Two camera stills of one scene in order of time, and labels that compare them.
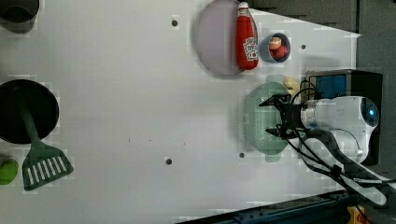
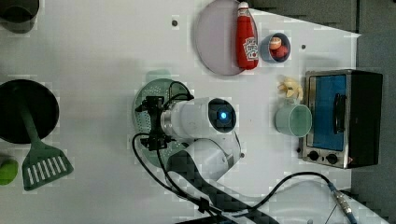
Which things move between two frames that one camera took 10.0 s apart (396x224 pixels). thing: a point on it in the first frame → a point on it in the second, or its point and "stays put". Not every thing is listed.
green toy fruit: (8, 172) stays put
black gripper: (292, 115) → (157, 140)
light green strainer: (258, 118) → (158, 83)
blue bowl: (264, 47) stays put
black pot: (19, 16) stays put
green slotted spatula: (44, 163) stays put
